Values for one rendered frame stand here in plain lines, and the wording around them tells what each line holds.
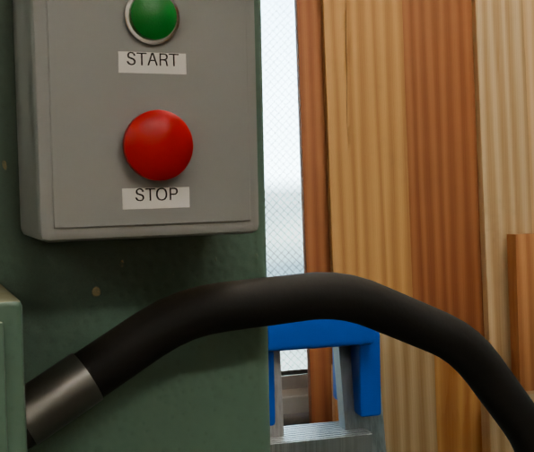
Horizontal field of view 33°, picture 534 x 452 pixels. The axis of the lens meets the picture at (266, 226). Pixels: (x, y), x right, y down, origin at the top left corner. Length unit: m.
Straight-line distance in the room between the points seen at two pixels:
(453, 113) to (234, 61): 1.60
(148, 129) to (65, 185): 0.04
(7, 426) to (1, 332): 0.04
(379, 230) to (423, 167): 0.18
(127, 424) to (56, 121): 0.17
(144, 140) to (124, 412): 0.15
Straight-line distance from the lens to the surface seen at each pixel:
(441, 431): 1.86
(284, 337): 1.19
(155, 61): 0.39
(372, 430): 1.31
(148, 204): 0.39
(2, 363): 0.36
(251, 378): 0.48
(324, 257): 1.86
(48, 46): 0.38
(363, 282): 0.46
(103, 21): 0.39
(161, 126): 0.38
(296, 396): 2.02
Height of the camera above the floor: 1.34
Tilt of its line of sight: 3 degrees down
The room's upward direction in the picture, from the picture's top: 1 degrees counter-clockwise
